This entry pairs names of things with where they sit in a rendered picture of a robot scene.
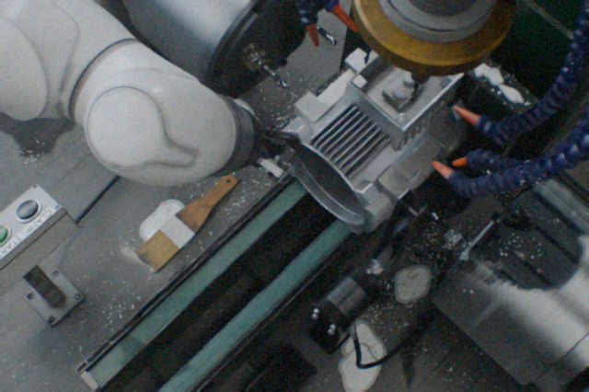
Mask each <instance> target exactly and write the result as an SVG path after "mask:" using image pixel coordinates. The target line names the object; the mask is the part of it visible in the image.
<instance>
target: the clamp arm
mask: <svg viewBox="0 0 589 392"><path fill-rule="evenodd" d="M427 207H428V203H427V202H426V201H424V200H423V199H422V198H421V197H420V196H419V195H418V194H417V193H415V192H414V191H413V190H412V189H410V188H408V189H406V190H405V191H404V192H403V193H402V194H401V195H400V196H399V197H398V200H397V202H396V204H395V206H394V209H393V211H392V213H391V215H390V217H389V219H388V221H387V225H386V227H385V229H384V232H383V234H382V236H381V237H380V240H379V242H378V244H377V246H376V249H375V252H374V254H373V257H372V258H371V260H370V264H369V265H371V264H372V263H373V262H375V263H374V264H373V265H372V266H373V268H375V269H377V268H378V267H379V266H380V267H381V268H382V269H381V268H380V269H379V270H378V273H379V274H380V273H381V272H382V271H384V272H383V273H382V274H381V275H380V276H379V277H381V276H382V275H383V276H384V277H386V276H387V275H388V274H389V273H390V272H391V271H392V270H393V269H394V267H395V265H396V264H397V262H398V259H399V257H400V255H401V254H402V252H403V250H404V248H405V247H406V245H407V244H408V242H409V240H410V237H411V236H412V234H413V232H414V230H415V228H416V226H417V225H418V223H419V222H420V220H421V218H422V216H423V214H424V212H425V210H426V208H427ZM377 264H378V265H379V266H378V265H377Z"/></svg>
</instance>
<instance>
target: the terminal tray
mask: <svg viewBox="0 0 589 392"><path fill-rule="evenodd" d="M464 75H465V74H460V75H455V76H431V78H430V79H429V81H428V82H427V83H426V84H423V85H420V86H419V89H418V91H417V94H416V97H415V98H414V101H413V103H410V102H409V99H410V98H411V92H413V91H414V85H415V82H414V81H413V80H412V79H411V73H410V72H407V71H404V70H401V69H399V68H397V67H396V66H394V65H392V64H390V63H388V62H387V61H385V60H384V59H382V58H381V57H380V56H379V55H377V56H376V57H375V58H373V59H372V60H371V61H370V62H369V63H368V64H367V65H365V66H364V67H363V68H362V69H361V70H360V71H359V72H358V73H357V74H355V75H354V76H353V77H352V78H351V79H350V80H349V81H347V85H346V89H345V94H344V101H343V106H345V107H347V106H349V105H350V104H351V103H352V110H353V109H354V108H355V107H357V111H356V112H357V113H358V112H359V111H360V110H361V111H362V117H363V116H364V115H365V114H367V118H366V120H367V121H369V120H370V119H372V123H371V124H372V125H374V124H375V123H377V125H376V129H377V130H379V129H380V128H382V132H381V134H382V135H384V134H385V133H386V134H387V137H386V140H387V141H388V140H389V139H390V138H391V143H390V145H391V147H392V148H393V149H394V151H395V152H397V151H400V152H401V151H402V150H403V148H404V145H409V143H410V139H411V140H414V139H415V137H416V135H417V133H418V134H420V133H421V132H422V128H427V126H428V124H429V122H433V120H434V117H435V116H436V117H438V116H439V115H440V112H441V110H442V111H444V110H445V108H446V106H447V104H448V102H452V101H453V99H454V97H455V95H456V90H457V89H458V88H459V85H460V83H461V81H462V79H463V77H464ZM358 79H362V80H363V81H364V82H363V83H362V84H361V85H358V84H357V80H358ZM401 117H405V118H406V122H404V123H402V122H400V118H401Z"/></svg>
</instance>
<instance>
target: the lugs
mask: <svg viewBox="0 0 589 392"><path fill-rule="evenodd" d="M455 105H457V106H459V107H461V108H463V109H465V110H467V108H466V106H465V104H464V102H463V100H462V98H454V99H453V101H452V102H448V104H447V106H446V108H445V112H446V114H447V117H448V119H449V120H454V121H459V120H460V119H461V118H462V116H461V115H459V114H458V113H457V112H455V111H454V110H453V108H454V106H455ZM287 131H288V132H289V133H292V134H293V135H294V136H295V137H296V138H297V139H299V143H301V144H303V143H304V141H305V140H306V139H308V138H309V137H310V136H311V135H312V134H313V132H312V130H311V128H310V127H309V125H308V123H307V122H304V121H296V122H295V123H294V124H293V125H292V126H290V127H289V128H288V129H287ZM288 164H289V163H288ZM288 170H289V172H290V173H291V175H292V176H294V177H297V175H296V174H295V173H294V171H293V169H292V168H291V166H290V164H289V168H288ZM353 190H354V191H355V193H356V195H357V196H358V198H359V200H360V201H361V202H363V203H365V204H368V205H371V204H372V203H373V202H374V201H375V200H376V199H377V198H378V197H379V196H380V193H379V191H378V189H377V188H376V186H375V183H374V182H373V181H370V180H367V179H364V180H363V181H362V182H361V183H359V184H358V185H357V186H356V187H355V188H354V189H353ZM344 222H345V221H344ZM345 223H346V225H347V226H348V227H349V229H350V230H351V231H353V232H355V233H357V234H361V233H362V232H363V231H364V230H363V229H362V228H361V227H360V226H359V225H351V224H349V223H347V222H345Z"/></svg>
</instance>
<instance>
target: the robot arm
mask: <svg viewBox="0 0 589 392"><path fill-rule="evenodd" d="M0 112H4V113H6V114H7V115H9V116H10V117H12V118H15V119H16V120H20V121H28V120H31V119H34V118H51V119H57V120H59V119H61V118H62V117H64V116H65V117H67V118H68V119H70V120H71V121H73V122H74V123H75V124H76V125H78V126H79V127H80V128H81V129H82V130H83V131H84V132H85V133H86V137H87V142H88V144H89V146H90V150H91V152H92V154H93V155H94V156H95V158H96V159H97V160H98V161H99V162H100V163H101V164H102V165H103V166H104V167H105V168H106V169H108V170H109V171H111V172H112V173H114V174H116V175H117V176H119V177H121V178H123V179H127V180H129V181H131V182H139V183H143V184H149V185H160V186H172V185H183V184H187V183H192V182H195V181H198V180H200V179H203V178H218V177H223V176H226V175H229V174H231V173H233V172H235V171H236V170H239V169H241V168H244V167H247V166H249V165H252V166H253V167H262V166H265V167H266V169H265V172H266V173H268V175H269V178H270V179H271V180H272V181H274V182H277V181H278V180H279V179H280V177H281V176H282V175H283V174H284V172H285V171H286V170H287V169H288V168H289V164H288V163H289V161H290V160H291V159H292V158H293V157H294V156H295V151H294V150H293V148H294V147H295V146H296V144H297V143H298V142H299V139H297V138H296V137H295V136H294V135H293V134H292V133H286V132H279V131H274V129H275V128H276V127H275V125H274V124H272V123H271V122H270V121H269V122H268V123H267V125H266V126H262V125H260V120H259V119H258V118H256V117H255V116H254V115H253V114H252V113H251V112H250V111H249V110H247V109H245V108H243V107H240V106H238V105H237V104H236V102H235V101H234V100H233V99H232V98H229V97H226V96H222V95H218V94H216V93H214V92H213V91H212V90H210V89H209V88H207V87H206V86H203V85H201V84H200V82H199V81H198V79H197V78H196V77H194V76H192V75H189V74H188V73H186V72H184V71H182V70H181V69H179V68H178V67H177V66H175V65H173V64H172V63H169V62H168V61H166V60H165V59H163V58H162V57H160V56H159V55H157V54H156V53H154V52H152V51H151V50H150V49H148V48H147V47H145V46H144V45H143V44H142V43H141V42H140V41H138V40H137V39H136V38H135V37H134V36H133V35H132V34H130V32H129V30H128V29H127V28H125V27H124V26H123V25H122V23H121V22H120V21H119V20H118V19H117V18H116V17H114V16H112V15H111V14H110V13H108V12H107V11H106V10H104V9H103V8H102V7H100V6H99V5H97V4H96V3H95V2H93V1H92V0H0Z"/></svg>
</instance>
